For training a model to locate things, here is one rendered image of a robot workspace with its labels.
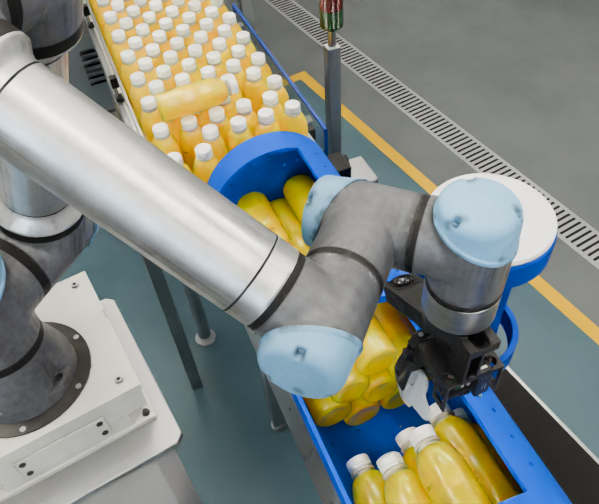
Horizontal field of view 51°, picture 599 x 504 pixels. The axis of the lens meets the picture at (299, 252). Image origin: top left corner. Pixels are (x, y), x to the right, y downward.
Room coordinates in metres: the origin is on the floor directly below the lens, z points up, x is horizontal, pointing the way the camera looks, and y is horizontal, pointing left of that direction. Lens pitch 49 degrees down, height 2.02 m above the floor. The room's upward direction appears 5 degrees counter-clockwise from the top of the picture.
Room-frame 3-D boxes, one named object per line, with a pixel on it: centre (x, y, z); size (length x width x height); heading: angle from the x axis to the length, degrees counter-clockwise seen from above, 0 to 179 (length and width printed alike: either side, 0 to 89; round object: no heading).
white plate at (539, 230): (0.92, -0.42, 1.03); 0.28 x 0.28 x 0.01
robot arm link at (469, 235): (0.37, -0.16, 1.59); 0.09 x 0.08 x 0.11; 65
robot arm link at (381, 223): (0.40, -0.06, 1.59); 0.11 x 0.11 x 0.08; 65
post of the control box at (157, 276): (1.17, 0.42, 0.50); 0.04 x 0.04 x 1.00; 19
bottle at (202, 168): (1.15, 0.20, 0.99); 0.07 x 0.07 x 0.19
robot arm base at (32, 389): (0.48, 0.41, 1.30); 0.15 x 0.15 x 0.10
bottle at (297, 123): (1.29, -0.02, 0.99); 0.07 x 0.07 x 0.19
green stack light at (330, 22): (1.55, -0.14, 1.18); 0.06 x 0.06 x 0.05
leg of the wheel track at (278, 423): (0.98, 0.12, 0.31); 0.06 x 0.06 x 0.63; 19
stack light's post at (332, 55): (1.55, -0.14, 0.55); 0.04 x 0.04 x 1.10; 19
